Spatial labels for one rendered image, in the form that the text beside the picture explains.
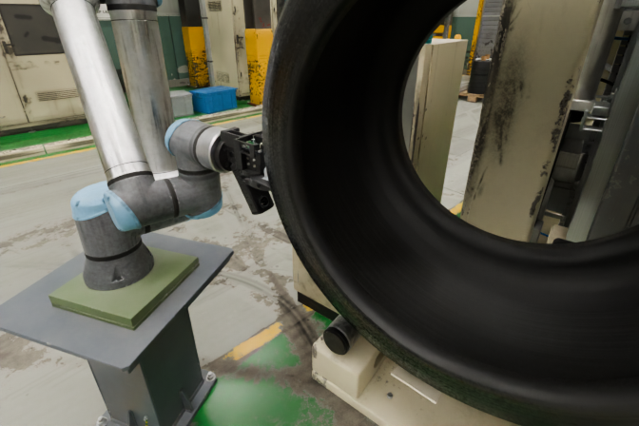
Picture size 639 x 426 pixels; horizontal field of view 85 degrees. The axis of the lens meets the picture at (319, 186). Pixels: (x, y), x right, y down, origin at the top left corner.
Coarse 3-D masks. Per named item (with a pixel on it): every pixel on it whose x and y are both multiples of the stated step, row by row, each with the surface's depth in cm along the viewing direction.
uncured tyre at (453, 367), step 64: (320, 0) 33; (384, 0) 53; (448, 0) 52; (320, 64) 53; (384, 64) 61; (320, 128) 59; (384, 128) 66; (320, 192) 59; (384, 192) 69; (320, 256) 45; (384, 256) 62; (448, 256) 65; (512, 256) 59; (576, 256) 53; (384, 320) 44; (448, 320) 54; (512, 320) 53; (576, 320) 50; (448, 384) 40; (512, 384) 35; (576, 384) 33
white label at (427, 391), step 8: (400, 368) 47; (400, 376) 45; (408, 376) 46; (408, 384) 44; (416, 384) 45; (424, 384) 45; (424, 392) 43; (432, 392) 44; (440, 392) 44; (432, 400) 42
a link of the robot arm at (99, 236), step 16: (80, 192) 97; (96, 192) 96; (80, 208) 91; (96, 208) 92; (80, 224) 93; (96, 224) 93; (112, 224) 95; (80, 240) 97; (96, 240) 95; (112, 240) 96; (128, 240) 100; (96, 256) 97
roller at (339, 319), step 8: (336, 320) 53; (344, 320) 53; (328, 328) 52; (336, 328) 52; (344, 328) 52; (352, 328) 52; (328, 336) 52; (336, 336) 51; (344, 336) 51; (352, 336) 52; (328, 344) 53; (336, 344) 52; (344, 344) 51; (352, 344) 52; (336, 352) 52; (344, 352) 52
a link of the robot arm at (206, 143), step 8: (208, 128) 71; (216, 128) 71; (224, 128) 71; (200, 136) 70; (208, 136) 69; (216, 136) 68; (200, 144) 69; (208, 144) 68; (216, 144) 68; (200, 152) 69; (208, 152) 68; (200, 160) 71; (208, 160) 68; (216, 168) 70
